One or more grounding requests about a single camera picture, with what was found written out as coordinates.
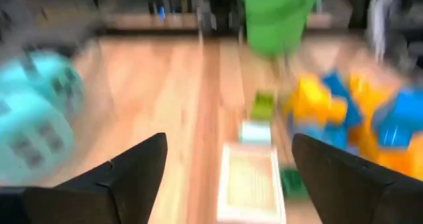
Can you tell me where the playing card deck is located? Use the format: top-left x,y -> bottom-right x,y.
216,142 -> 288,224

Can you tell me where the green plastic bucket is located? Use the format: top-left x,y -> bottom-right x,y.
240,0 -> 322,59

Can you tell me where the small light green brick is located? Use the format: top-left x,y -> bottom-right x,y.
250,91 -> 276,122

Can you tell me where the yellow sloped toy block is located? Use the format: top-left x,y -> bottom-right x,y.
284,72 -> 348,126

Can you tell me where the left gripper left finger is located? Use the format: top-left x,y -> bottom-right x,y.
0,132 -> 169,224

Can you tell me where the small dark green brick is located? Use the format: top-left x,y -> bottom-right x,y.
280,168 -> 310,199

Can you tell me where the small mint brick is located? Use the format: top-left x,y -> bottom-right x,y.
238,120 -> 272,145

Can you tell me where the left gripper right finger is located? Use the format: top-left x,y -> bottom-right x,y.
291,133 -> 423,224

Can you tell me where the cyan foam die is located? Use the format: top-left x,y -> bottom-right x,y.
0,50 -> 85,119
0,91 -> 76,185

